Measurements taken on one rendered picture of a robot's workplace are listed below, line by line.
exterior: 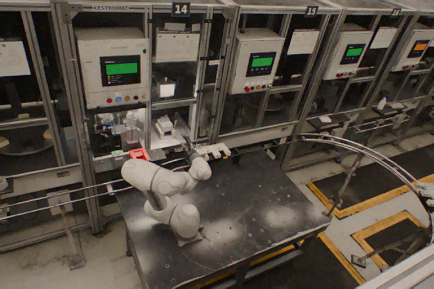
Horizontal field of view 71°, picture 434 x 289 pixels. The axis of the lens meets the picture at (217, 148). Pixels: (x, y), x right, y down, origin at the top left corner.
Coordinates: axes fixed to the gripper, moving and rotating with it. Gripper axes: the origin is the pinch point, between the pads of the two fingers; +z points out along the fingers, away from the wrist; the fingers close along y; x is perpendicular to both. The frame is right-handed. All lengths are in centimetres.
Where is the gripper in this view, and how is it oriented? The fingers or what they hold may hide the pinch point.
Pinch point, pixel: (183, 140)
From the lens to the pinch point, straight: 231.5
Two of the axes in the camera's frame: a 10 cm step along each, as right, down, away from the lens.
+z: -4.5, -6.1, 6.5
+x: -8.8, 1.9, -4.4
